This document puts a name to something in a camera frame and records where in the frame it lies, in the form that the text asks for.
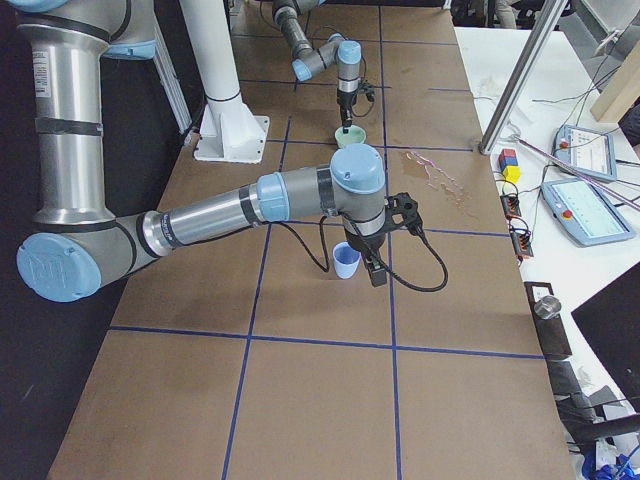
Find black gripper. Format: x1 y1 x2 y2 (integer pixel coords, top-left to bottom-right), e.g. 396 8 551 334
337 89 357 133
345 229 387 287

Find aluminium frame post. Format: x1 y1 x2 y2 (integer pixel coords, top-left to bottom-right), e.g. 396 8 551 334
478 0 567 155

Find steel tumbler cup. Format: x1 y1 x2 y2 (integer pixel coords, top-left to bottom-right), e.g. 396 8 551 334
533 295 562 320

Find wooden board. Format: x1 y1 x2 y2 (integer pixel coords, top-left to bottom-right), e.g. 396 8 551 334
591 43 640 123

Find camera black cable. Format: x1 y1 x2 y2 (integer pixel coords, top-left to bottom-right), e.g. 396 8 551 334
279 219 450 292

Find orange connector board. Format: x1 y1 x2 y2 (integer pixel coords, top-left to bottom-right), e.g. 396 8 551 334
509 226 534 261

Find green ceramic bowl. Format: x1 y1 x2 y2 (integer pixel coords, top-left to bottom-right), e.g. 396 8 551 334
334 125 367 149

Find far teach pendant tablet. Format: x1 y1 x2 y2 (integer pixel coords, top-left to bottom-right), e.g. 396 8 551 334
552 125 617 182

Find teach pendant tablet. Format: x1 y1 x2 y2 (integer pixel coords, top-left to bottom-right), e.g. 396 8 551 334
552 125 617 182
541 179 636 247

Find blue plastic cup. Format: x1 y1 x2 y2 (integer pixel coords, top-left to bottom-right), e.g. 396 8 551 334
332 242 361 279

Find white mounting pillar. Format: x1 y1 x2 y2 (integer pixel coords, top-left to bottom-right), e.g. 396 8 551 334
180 0 270 164

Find near teach pendant tablet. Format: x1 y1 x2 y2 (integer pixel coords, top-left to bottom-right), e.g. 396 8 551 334
541 179 636 247

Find red blue yellow blocks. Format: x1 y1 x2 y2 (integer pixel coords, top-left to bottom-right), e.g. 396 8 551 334
498 148 521 183

